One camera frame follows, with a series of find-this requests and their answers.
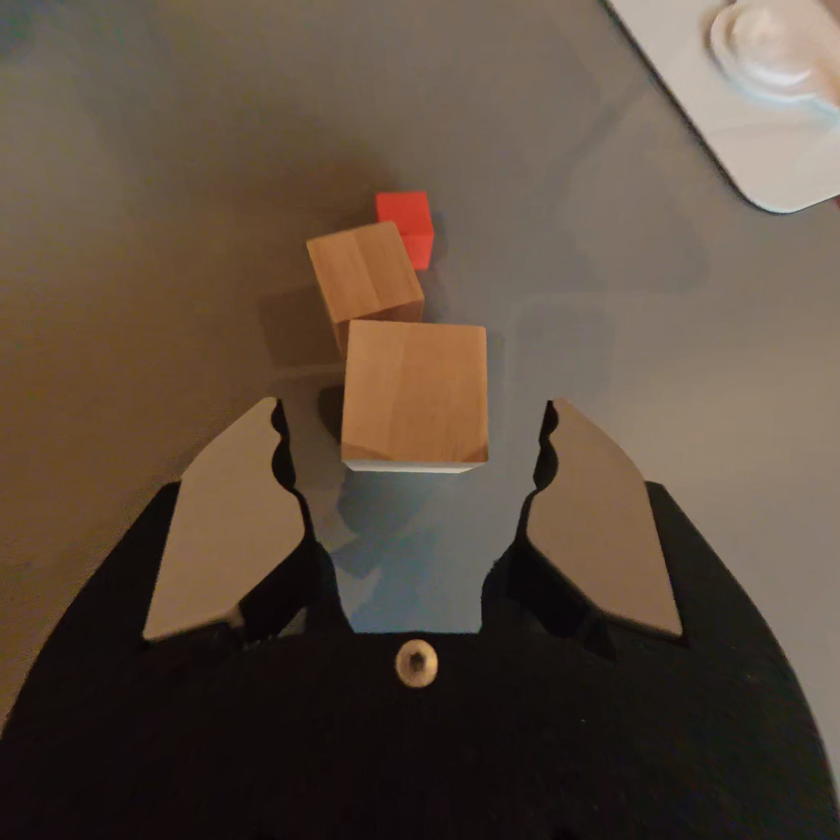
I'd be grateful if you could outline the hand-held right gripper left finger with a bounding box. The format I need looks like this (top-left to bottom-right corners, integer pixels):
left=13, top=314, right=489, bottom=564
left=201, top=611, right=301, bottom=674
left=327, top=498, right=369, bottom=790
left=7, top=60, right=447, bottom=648
left=142, top=398, right=340, bottom=644

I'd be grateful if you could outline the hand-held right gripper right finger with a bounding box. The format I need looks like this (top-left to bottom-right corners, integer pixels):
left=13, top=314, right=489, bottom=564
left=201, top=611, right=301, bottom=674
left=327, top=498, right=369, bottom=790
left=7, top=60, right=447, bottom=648
left=483, top=399, right=685, bottom=640

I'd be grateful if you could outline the large wooden cube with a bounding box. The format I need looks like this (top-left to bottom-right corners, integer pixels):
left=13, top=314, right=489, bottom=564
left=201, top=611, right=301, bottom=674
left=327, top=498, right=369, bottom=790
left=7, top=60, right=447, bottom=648
left=342, top=319, right=490, bottom=473

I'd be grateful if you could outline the medium wooden cube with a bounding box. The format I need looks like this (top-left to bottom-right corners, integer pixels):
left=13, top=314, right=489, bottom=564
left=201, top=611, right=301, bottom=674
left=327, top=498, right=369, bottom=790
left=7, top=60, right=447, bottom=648
left=306, top=221, right=427, bottom=355

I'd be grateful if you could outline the small red cube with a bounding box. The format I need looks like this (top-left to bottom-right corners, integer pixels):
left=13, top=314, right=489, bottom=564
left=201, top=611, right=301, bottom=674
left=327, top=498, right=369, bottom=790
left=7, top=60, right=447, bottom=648
left=376, top=192, right=435, bottom=271

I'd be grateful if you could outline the white document stand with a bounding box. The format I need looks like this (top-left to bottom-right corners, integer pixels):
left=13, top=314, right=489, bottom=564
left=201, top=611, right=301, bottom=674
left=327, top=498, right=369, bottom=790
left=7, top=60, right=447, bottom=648
left=604, top=0, right=840, bottom=215

